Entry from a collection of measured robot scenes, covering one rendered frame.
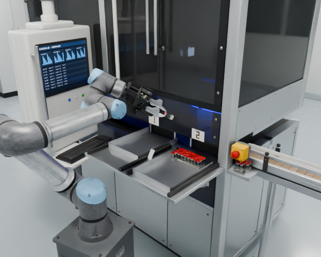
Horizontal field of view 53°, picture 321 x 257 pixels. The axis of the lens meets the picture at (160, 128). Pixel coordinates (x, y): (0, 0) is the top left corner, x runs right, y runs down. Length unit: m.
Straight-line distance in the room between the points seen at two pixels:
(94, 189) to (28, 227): 1.63
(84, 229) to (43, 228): 1.47
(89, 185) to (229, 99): 0.77
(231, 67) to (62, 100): 1.08
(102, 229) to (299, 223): 1.94
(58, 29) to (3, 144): 1.09
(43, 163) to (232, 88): 0.91
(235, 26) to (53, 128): 0.90
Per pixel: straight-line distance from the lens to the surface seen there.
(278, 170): 1.73
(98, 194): 1.33
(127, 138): 2.05
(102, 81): 1.38
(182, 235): 2.23
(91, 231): 1.41
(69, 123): 1.16
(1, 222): 3.06
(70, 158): 2.01
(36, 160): 1.29
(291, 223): 2.95
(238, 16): 1.54
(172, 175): 1.66
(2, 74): 6.38
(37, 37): 1.97
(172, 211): 2.19
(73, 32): 2.14
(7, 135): 1.11
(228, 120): 1.64
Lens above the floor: 1.73
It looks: 23 degrees down
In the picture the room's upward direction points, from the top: straight up
